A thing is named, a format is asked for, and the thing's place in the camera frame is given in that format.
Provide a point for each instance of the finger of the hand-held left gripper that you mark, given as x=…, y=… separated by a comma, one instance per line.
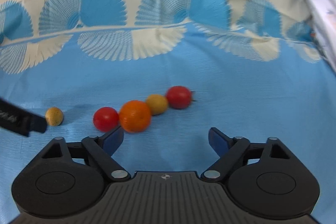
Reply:
x=21, y=120

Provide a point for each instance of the yellow-brown longan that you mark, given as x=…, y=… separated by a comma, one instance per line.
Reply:
x=157, y=104
x=54, y=116

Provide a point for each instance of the red cherry tomato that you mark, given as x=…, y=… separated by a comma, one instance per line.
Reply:
x=105, y=119
x=179, y=97

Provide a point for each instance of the small orange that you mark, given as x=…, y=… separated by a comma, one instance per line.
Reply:
x=135, y=116

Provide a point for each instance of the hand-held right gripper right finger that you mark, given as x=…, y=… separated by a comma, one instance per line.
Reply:
x=219, y=141

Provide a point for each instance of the blue fan-print bed sheet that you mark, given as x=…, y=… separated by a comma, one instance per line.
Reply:
x=183, y=64

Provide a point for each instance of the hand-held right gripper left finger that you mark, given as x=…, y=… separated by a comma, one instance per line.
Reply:
x=113, y=138

